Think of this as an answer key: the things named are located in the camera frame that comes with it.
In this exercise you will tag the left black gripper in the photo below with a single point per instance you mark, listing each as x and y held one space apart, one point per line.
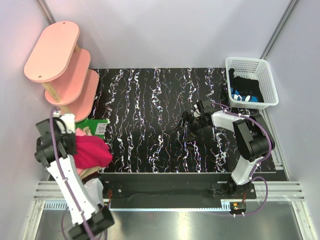
72 148

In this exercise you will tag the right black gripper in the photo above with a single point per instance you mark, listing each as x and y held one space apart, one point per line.
187 117

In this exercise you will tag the red t shirt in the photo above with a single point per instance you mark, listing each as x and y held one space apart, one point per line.
91 151

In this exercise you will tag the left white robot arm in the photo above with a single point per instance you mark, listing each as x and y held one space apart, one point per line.
63 153

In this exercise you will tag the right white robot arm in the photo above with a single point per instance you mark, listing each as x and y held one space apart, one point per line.
254 140

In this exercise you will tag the folded pink t shirt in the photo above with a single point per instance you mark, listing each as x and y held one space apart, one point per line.
78 133

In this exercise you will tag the green folder with label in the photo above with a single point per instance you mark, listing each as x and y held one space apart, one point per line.
97 127

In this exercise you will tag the folded beige t shirt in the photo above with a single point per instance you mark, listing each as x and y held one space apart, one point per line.
86 172

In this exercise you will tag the black marble pattern mat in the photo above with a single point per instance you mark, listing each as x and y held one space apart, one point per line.
144 105

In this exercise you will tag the blue white garment in basket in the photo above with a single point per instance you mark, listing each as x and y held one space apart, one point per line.
235 95

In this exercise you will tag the black clothes in basket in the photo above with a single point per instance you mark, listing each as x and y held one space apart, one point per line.
245 86

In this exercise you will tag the pink three-tier shelf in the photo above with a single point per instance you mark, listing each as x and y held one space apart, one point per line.
63 69

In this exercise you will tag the white plastic basket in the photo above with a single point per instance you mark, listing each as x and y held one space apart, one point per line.
253 68

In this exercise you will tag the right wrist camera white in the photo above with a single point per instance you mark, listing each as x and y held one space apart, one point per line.
195 111

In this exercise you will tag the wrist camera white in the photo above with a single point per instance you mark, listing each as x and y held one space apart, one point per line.
66 122
195 111

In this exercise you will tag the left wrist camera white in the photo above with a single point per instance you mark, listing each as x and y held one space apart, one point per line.
66 122

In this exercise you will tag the aluminium rail frame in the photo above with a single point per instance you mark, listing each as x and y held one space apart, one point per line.
279 212

